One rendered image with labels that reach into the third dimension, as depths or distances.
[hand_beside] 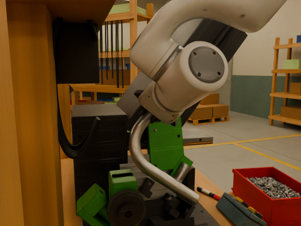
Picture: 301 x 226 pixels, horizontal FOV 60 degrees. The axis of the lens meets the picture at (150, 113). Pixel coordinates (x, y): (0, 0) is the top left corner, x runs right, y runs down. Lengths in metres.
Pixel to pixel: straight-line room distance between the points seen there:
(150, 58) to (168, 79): 0.04
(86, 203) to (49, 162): 0.11
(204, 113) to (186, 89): 6.62
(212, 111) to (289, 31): 2.85
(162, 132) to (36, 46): 0.48
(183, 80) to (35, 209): 0.39
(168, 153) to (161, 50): 0.48
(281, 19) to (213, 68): 7.82
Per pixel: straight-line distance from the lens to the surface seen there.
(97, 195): 0.54
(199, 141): 1.03
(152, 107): 0.59
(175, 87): 0.43
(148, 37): 0.43
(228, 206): 0.97
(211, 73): 0.41
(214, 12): 0.45
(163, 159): 0.85
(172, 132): 0.85
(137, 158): 0.66
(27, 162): 0.56
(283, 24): 8.13
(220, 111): 7.39
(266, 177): 1.40
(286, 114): 7.18
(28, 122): 0.54
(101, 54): 3.65
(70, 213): 1.04
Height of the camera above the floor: 1.38
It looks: 9 degrees down
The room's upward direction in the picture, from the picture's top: straight up
